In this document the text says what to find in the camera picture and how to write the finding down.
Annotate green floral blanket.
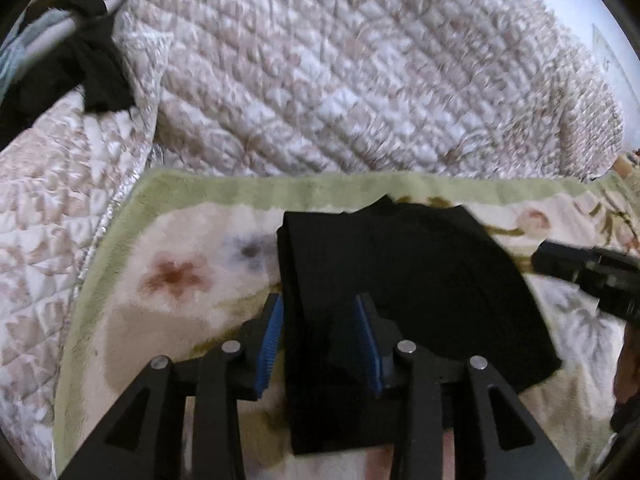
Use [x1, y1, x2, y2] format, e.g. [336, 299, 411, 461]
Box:
[52, 167, 640, 480]

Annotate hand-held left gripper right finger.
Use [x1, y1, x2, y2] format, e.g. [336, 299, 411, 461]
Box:
[354, 292, 576, 480]

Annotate dark hanging garment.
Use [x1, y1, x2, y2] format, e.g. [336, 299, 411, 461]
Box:
[0, 0, 136, 146]

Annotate beige quilted bedspread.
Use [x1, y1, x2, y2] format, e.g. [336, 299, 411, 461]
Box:
[0, 0, 626, 476]

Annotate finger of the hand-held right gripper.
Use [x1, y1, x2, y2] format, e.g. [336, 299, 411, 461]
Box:
[531, 240, 598, 286]

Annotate white rod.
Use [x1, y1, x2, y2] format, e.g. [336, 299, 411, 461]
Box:
[70, 0, 132, 28]

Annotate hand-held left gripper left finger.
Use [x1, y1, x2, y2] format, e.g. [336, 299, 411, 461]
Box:
[59, 292, 285, 480]

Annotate person's right hand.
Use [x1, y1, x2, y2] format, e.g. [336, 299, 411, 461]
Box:
[614, 322, 640, 406]

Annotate black pants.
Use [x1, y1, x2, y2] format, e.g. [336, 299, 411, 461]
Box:
[276, 195, 563, 456]

